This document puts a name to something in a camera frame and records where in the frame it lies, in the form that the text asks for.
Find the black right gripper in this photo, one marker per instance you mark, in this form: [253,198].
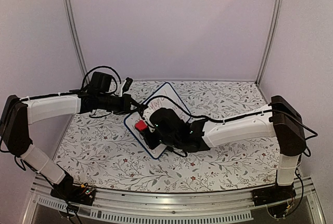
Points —
[152,143]

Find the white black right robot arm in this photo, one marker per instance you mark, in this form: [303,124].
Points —
[277,119]

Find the right aluminium corner post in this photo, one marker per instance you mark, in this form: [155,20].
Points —
[269,41]

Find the left aluminium corner post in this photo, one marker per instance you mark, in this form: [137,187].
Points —
[75,39]

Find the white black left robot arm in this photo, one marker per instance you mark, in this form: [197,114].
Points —
[19,113]

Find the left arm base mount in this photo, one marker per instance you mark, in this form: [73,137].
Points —
[67,190]

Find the aluminium front rail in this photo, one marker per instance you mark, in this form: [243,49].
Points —
[116,206]

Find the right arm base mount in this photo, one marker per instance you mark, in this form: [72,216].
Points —
[272,194]

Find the aluminium corner post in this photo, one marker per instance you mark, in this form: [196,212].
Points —
[75,39]
[269,41]

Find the red whiteboard eraser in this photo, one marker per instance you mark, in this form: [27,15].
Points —
[141,126]

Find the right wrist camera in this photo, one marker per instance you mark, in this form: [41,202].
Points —
[146,115]

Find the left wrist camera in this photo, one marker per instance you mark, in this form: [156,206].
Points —
[124,87]

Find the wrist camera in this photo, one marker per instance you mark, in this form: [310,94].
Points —
[146,115]
[124,87]

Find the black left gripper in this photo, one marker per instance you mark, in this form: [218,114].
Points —
[127,101]

